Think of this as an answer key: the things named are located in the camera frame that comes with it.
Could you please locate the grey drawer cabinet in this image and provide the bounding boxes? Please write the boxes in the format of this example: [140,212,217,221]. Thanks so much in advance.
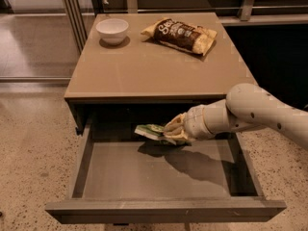
[64,13,255,132]

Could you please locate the open grey top drawer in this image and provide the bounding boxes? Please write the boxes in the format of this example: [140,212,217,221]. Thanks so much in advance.
[45,122,286,224]

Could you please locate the green jalapeno chip bag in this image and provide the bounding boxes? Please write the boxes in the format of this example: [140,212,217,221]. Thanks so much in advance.
[135,124,191,145]

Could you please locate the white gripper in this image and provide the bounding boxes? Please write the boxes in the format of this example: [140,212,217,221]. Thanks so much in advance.
[164,105,214,141]

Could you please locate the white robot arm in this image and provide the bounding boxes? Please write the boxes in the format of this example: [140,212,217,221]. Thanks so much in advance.
[164,84,308,149]

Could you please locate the metal shelf bracket rail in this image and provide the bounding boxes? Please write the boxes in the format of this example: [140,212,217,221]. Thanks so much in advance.
[126,0,308,26]

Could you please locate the metal frame post left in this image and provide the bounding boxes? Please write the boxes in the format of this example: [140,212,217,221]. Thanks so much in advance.
[63,0,88,53]

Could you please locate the white ceramic bowl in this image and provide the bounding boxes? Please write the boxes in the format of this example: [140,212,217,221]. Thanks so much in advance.
[95,18,129,45]

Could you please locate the brown chip bag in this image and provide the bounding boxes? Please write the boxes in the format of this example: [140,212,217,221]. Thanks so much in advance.
[141,17,218,56]

